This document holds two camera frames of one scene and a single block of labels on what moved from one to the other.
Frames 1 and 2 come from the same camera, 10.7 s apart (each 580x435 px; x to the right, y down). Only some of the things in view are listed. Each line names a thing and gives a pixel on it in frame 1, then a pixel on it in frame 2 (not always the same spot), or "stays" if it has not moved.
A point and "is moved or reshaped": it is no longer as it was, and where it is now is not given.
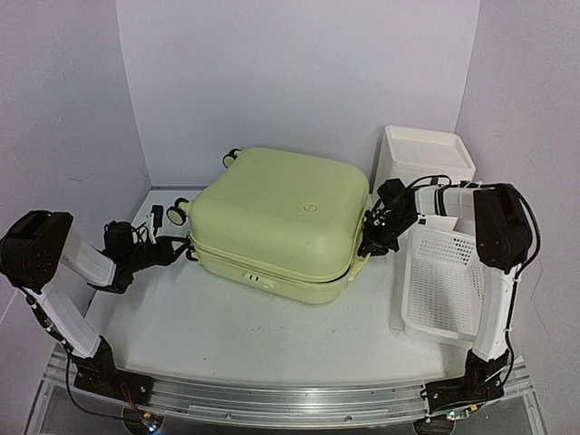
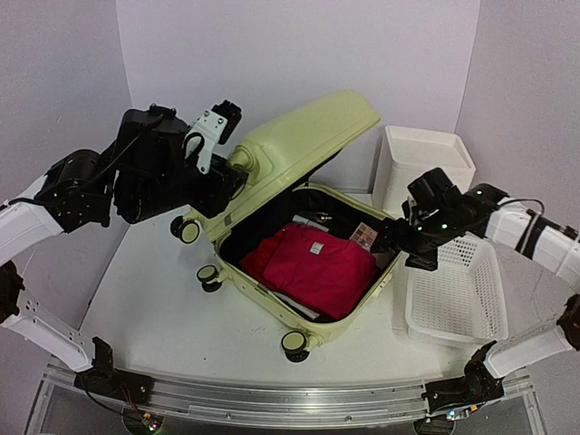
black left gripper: x=165 y=254 → x=219 y=188
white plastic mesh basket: x=442 y=285 stays
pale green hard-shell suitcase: x=283 y=223 is moved or reshaped
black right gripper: x=373 y=244 → x=384 y=237
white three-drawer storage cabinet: x=413 y=155 stays
